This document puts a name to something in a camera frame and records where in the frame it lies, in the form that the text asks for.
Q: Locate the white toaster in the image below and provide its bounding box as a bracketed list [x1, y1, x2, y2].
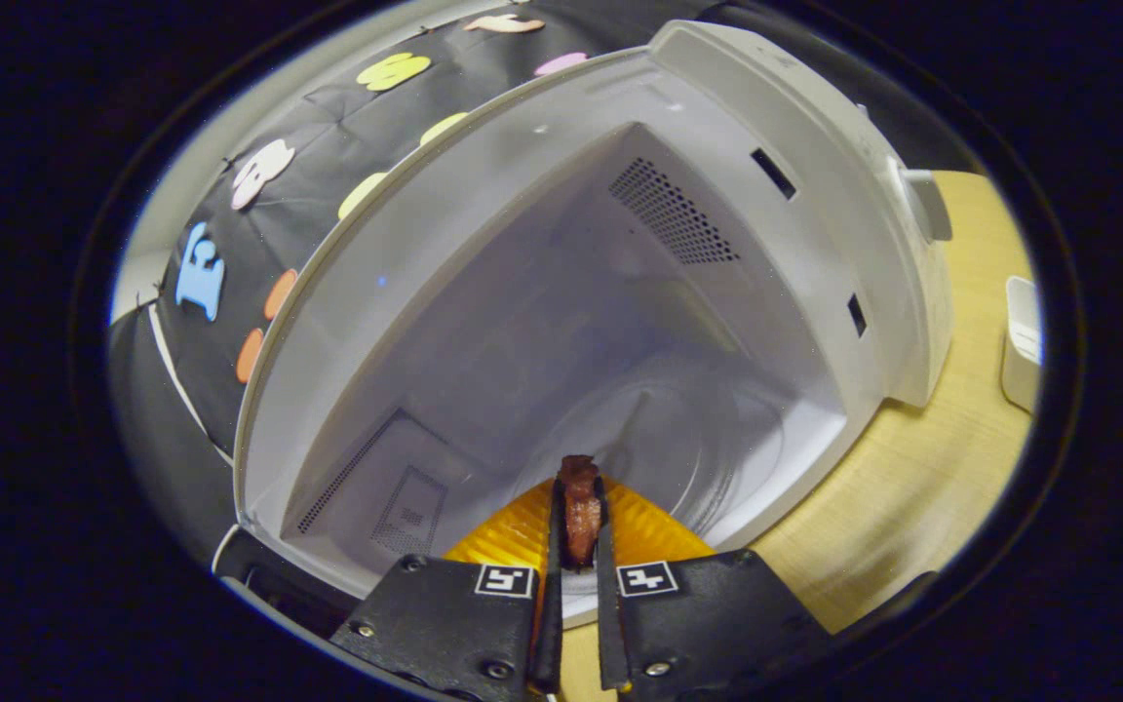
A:
[1000, 276, 1045, 415]

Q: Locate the brown meat piece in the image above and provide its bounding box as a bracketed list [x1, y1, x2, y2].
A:
[559, 455, 606, 569]

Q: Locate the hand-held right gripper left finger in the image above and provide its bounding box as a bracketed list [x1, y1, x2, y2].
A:
[332, 478, 563, 698]

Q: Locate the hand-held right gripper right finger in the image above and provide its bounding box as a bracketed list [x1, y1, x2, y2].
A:
[592, 476, 827, 693]

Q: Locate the white microwave oven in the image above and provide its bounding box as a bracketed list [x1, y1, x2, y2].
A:
[213, 19, 954, 644]

